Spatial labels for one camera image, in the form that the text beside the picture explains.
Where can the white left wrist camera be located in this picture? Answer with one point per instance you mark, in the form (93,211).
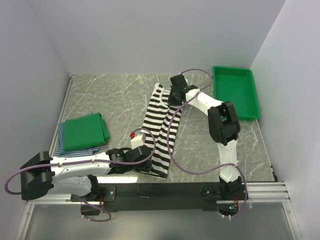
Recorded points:
(137,139)

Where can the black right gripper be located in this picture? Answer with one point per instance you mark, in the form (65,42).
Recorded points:
(171,101)

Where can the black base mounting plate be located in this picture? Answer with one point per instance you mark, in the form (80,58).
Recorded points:
(117,197)

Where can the green tank top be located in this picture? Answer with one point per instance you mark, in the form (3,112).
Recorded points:
(100,130)

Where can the aluminium frame rail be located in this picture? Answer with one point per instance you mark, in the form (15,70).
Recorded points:
(258,192)

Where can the folded blue tank top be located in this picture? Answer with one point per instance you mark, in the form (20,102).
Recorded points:
(61,132)

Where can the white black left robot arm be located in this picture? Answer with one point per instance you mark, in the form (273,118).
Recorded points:
(44,174)

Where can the green plastic bin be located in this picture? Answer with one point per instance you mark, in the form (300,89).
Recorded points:
(237,85)

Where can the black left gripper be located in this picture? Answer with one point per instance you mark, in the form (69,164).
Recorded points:
(147,165)

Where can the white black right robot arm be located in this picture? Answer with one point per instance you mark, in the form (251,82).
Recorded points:
(223,126)

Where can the blue white striped tank top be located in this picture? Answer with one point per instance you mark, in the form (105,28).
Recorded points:
(59,152)

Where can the black white striped tank top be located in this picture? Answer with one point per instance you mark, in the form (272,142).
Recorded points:
(160,127)

